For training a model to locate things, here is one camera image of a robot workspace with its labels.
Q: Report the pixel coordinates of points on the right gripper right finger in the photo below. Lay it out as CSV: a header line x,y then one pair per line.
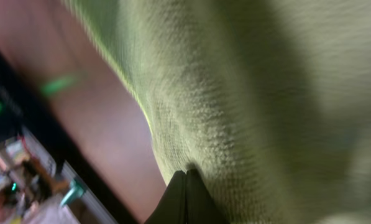
x,y
200,206

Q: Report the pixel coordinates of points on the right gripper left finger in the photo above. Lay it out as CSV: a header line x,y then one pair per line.
x,y
171,208

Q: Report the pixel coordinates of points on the light green cloth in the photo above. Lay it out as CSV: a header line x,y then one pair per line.
x,y
269,100

